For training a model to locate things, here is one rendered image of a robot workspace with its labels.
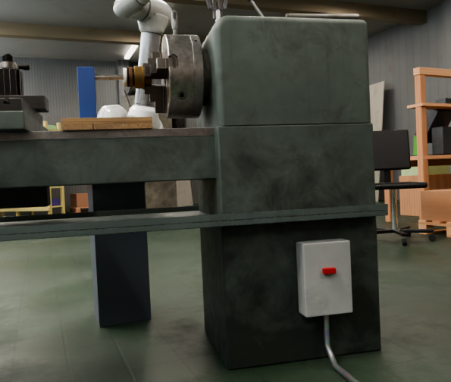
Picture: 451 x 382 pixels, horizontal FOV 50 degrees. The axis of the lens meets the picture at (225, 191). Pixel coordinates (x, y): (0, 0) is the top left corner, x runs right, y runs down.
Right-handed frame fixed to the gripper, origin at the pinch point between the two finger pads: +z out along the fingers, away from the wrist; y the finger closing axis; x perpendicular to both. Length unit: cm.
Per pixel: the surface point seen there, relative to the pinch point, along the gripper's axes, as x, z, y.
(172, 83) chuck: 26.7, 32.3, 23.6
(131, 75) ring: 15.8, 26.9, 37.4
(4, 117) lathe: 35, 44, 78
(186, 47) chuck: 25.7, 19.0, 17.6
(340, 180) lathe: 34, 69, -36
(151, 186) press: -585, 74, -9
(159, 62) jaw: 25.4, 24.5, 27.7
